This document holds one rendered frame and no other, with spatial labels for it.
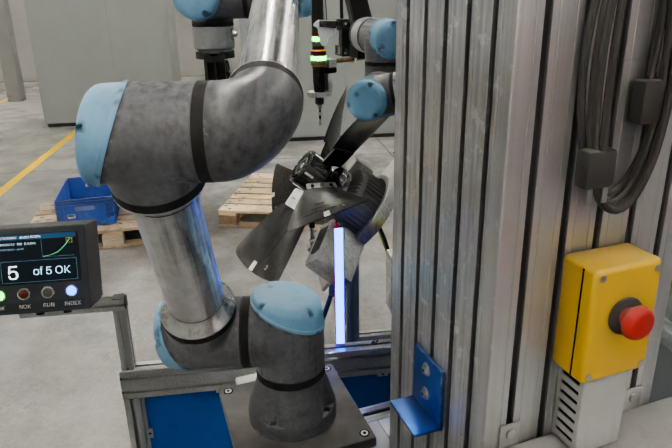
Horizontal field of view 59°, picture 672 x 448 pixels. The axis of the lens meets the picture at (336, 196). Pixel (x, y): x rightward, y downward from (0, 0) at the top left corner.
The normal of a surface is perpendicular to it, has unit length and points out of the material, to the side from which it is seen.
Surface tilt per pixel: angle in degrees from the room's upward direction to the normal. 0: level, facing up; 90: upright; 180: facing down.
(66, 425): 0
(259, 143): 98
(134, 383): 90
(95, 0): 90
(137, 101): 40
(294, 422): 73
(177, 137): 81
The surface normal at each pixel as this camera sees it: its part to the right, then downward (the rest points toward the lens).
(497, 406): 0.34, 0.30
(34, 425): -0.01, -0.95
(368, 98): -0.26, 0.32
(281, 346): 0.02, 0.32
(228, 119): 0.32, -0.07
